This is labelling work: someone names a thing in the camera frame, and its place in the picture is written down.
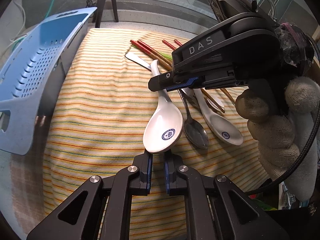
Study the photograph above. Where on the metal spoon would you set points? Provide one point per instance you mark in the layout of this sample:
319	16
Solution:
193	130

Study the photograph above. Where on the yellow striped cloth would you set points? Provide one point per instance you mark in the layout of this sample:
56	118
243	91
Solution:
103	108

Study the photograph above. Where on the right hand in knit glove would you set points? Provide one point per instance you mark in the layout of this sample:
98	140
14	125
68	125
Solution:
281	138

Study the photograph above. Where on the blue plastic drainer basket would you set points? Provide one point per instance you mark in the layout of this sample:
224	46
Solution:
33	75

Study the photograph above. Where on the green plastic spoon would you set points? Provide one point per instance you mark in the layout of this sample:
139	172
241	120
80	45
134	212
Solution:
167	56

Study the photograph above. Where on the white plastic spoon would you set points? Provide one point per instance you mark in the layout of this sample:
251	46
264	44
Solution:
216	101

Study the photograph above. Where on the white ceramic spoon with logo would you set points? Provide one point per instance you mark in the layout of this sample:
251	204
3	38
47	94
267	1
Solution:
164	127

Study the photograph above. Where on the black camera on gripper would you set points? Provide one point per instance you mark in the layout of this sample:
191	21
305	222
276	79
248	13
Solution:
224	9

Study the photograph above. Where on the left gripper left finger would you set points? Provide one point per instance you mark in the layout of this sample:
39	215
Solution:
141	184

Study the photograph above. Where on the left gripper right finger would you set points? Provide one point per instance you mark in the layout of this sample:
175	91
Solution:
175	175

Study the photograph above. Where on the red-tipped wooden chopstick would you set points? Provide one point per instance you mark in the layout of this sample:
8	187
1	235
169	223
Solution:
169	45
145	51
169	62

